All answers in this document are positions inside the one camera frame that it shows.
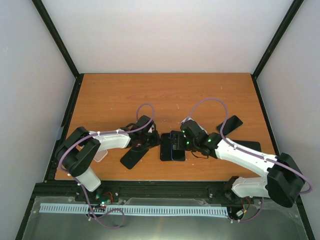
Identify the light blue cable duct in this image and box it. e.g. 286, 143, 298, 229
38, 203, 228, 218

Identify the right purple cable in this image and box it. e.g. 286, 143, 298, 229
182, 97, 313, 223

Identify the black case with ring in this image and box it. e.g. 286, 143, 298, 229
120, 147, 149, 170

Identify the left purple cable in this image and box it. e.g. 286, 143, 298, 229
56, 103, 156, 230

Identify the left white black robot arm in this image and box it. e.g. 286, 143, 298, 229
54, 115, 160, 202

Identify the white phone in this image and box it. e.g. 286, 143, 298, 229
180, 117, 208, 134

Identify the black aluminium frame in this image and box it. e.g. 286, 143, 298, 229
16, 0, 304, 240

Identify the controller board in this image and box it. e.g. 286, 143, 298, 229
235, 196, 252, 220
95, 191, 114, 207

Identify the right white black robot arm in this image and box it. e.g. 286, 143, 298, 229
170, 118, 306, 208

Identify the right controller board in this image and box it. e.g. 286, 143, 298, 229
235, 196, 252, 220

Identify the purple cable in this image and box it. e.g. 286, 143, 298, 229
182, 97, 313, 223
56, 103, 156, 230

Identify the left controller board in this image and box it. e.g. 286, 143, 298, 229
95, 191, 114, 207

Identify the dark green phone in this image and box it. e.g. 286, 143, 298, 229
222, 115, 243, 136

